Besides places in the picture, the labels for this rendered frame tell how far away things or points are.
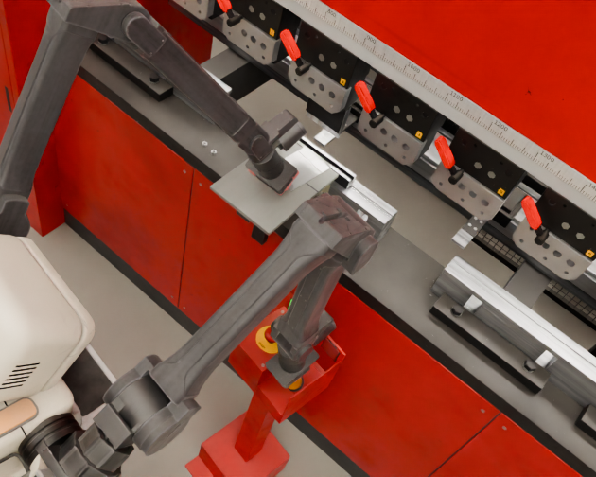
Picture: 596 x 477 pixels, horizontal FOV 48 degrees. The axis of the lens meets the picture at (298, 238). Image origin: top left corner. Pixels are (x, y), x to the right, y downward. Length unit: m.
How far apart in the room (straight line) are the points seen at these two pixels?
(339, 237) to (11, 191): 0.53
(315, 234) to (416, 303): 0.77
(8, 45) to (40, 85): 1.00
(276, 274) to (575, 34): 0.62
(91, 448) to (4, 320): 0.21
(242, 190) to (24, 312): 0.76
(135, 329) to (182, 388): 1.53
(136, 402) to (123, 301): 1.57
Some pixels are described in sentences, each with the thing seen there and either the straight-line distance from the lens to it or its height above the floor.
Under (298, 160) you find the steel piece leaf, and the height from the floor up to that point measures 1.00.
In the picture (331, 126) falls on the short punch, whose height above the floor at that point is 1.11.
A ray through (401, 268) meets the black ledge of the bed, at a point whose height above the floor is 0.87.
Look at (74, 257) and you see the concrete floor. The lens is 2.64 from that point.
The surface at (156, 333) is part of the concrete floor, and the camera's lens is 2.47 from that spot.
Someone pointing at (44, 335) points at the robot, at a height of 1.36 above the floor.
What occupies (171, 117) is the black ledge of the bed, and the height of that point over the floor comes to 0.88.
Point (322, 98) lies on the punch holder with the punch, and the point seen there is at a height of 1.20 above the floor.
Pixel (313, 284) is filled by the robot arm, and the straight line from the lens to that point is 1.08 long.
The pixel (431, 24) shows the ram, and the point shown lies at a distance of 1.30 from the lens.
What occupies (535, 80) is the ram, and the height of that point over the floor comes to 1.51.
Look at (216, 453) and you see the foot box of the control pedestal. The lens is 2.18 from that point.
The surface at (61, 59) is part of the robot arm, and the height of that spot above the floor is 1.49.
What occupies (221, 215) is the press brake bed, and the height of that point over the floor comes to 0.74.
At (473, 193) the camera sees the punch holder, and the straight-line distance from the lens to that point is 1.43.
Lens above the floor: 2.17
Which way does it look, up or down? 52 degrees down
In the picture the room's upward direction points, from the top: 19 degrees clockwise
